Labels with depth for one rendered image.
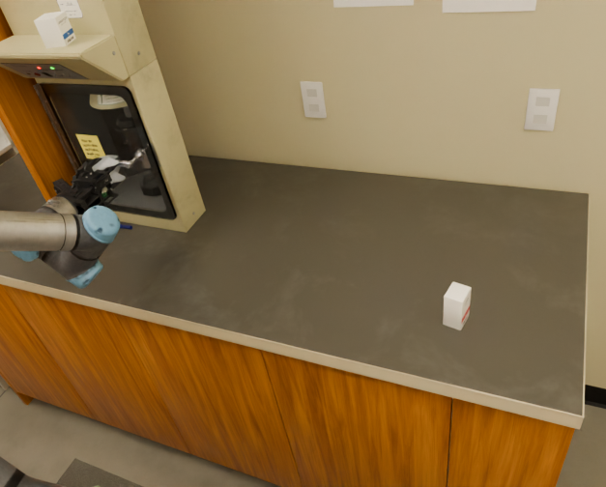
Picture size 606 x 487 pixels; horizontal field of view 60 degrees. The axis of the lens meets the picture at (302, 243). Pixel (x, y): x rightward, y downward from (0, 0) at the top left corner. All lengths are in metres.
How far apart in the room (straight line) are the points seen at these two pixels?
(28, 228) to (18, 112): 0.58
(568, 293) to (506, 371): 0.26
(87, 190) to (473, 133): 1.02
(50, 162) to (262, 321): 0.80
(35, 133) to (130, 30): 0.45
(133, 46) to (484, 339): 1.02
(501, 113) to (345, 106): 0.44
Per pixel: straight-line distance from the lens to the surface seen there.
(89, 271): 1.25
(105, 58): 1.30
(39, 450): 2.53
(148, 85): 1.40
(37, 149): 1.66
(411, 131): 1.59
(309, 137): 1.71
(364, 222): 1.46
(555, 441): 1.23
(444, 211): 1.49
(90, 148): 1.57
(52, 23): 1.33
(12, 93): 1.61
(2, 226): 1.09
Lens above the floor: 1.83
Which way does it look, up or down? 39 degrees down
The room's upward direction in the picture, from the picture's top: 11 degrees counter-clockwise
